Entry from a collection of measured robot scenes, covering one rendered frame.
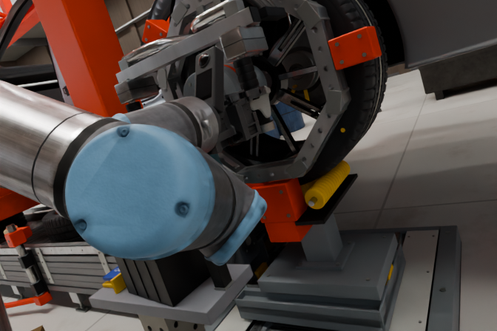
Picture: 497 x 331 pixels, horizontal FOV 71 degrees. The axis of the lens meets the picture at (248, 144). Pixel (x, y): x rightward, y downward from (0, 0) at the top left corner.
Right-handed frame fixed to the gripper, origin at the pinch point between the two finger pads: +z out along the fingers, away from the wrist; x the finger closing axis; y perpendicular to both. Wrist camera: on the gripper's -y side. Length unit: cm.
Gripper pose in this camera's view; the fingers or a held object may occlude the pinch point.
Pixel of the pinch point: (257, 90)
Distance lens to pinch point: 69.8
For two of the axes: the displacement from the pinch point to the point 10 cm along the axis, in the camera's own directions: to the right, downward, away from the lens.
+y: 3.1, 9.4, 1.4
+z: 5.1, -2.9, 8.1
